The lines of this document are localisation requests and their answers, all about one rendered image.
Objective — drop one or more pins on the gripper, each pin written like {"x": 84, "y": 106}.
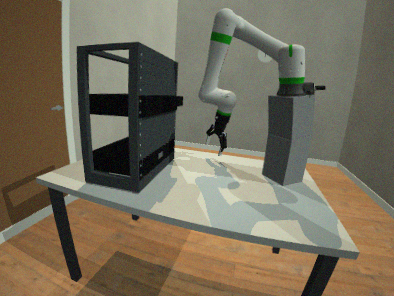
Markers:
{"x": 219, "y": 131}

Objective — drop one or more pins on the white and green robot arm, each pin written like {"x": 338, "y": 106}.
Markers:
{"x": 290, "y": 58}

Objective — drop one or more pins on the black open-frame rack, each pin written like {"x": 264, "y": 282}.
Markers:
{"x": 151, "y": 141}

